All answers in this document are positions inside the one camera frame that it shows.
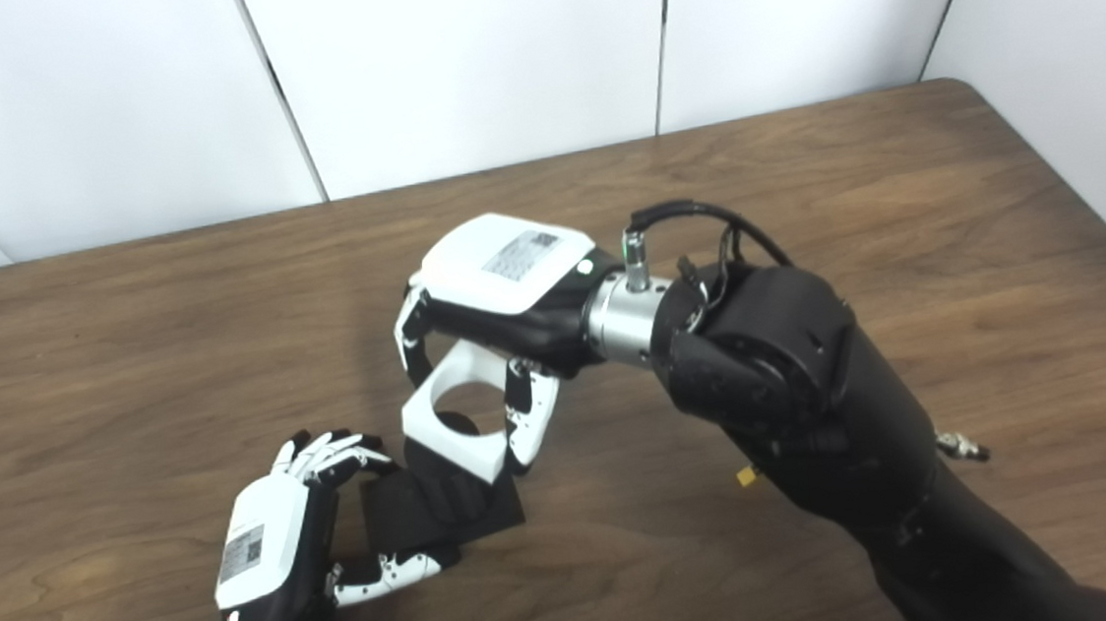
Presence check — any silver forearm connector plug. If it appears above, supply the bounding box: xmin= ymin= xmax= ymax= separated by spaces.
xmin=934 ymin=426 xmax=993 ymax=467

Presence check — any black peg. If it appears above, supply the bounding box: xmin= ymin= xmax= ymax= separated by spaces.
xmin=354 ymin=407 xmax=528 ymax=555

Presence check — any white square piece with hole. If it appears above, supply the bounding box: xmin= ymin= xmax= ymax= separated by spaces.
xmin=395 ymin=338 xmax=527 ymax=490

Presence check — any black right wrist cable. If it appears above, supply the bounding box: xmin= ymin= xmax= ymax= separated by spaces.
xmin=618 ymin=191 xmax=800 ymax=337

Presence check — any white and black right hand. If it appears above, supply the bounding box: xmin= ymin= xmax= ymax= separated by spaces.
xmin=384 ymin=203 xmax=645 ymax=485

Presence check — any white and black left hand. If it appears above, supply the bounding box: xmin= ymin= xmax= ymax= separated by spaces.
xmin=202 ymin=418 xmax=464 ymax=621

